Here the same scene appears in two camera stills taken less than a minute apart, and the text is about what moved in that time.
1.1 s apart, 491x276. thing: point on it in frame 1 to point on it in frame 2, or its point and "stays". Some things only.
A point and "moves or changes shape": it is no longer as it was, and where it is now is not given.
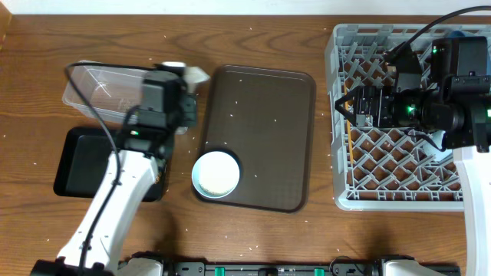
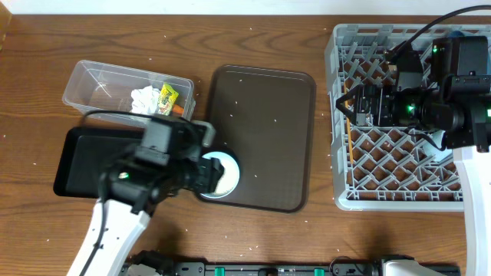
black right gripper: (360, 112) stays
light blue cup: (431, 150) stays
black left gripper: (190, 109) to (211, 173)
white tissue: (193, 75) moves or changes shape
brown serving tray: (265, 117) stays
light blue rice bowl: (215, 174) stays
